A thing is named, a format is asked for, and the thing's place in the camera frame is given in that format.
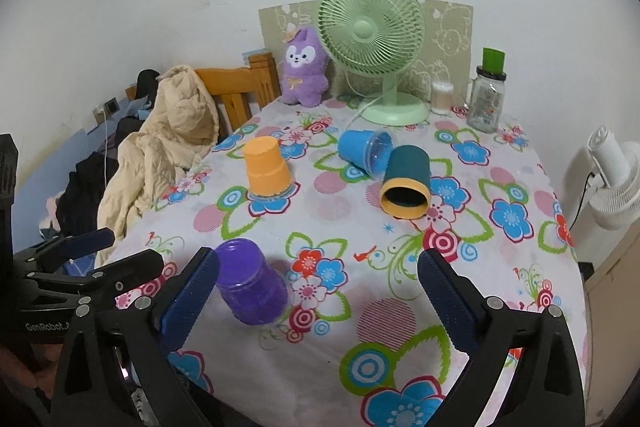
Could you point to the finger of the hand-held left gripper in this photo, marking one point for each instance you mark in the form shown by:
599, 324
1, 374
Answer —
131, 269
95, 240

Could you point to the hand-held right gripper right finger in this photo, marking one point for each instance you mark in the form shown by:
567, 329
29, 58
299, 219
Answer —
447, 302

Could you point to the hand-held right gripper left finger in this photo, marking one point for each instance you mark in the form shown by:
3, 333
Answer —
192, 302

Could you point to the purple plastic cup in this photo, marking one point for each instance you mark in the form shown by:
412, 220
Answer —
252, 289

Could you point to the dark green yellow-rimmed cup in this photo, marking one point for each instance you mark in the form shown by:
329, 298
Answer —
407, 164

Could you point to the orange plastic cup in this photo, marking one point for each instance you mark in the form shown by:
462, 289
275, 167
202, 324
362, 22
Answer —
265, 167

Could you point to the blue plastic cup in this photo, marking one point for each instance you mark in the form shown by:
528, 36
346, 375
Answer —
355, 147

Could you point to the dark clothes pile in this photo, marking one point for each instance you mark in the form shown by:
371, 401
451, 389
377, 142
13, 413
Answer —
85, 187

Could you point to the beige crumpled blanket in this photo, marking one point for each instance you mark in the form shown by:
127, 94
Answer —
160, 142

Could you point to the floral tablecloth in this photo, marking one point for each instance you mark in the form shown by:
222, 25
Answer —
350, 227

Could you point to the black cloth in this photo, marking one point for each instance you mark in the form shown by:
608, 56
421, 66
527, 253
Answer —
146, 82

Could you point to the beige cabinet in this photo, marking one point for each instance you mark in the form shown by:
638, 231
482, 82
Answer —
615, 307

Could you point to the white clip fan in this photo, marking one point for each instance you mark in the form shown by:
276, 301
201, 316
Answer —
615, 202

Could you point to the glass bottle green lid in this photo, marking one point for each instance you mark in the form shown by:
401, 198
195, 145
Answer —
486, 104

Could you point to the cotton swab jar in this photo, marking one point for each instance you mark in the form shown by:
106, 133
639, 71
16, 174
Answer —
442, 99

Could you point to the wooden chair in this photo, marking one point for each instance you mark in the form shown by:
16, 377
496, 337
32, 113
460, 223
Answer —
240, 92

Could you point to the purple plush toy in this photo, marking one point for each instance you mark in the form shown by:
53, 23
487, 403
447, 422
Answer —
302, 77

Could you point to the beige cartoon patterned board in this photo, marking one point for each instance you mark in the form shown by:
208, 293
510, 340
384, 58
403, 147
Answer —
450, 32

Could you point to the green desk fan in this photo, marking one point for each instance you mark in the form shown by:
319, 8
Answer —
370, 27

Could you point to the wall socket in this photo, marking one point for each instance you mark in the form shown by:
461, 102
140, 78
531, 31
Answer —
111, 106

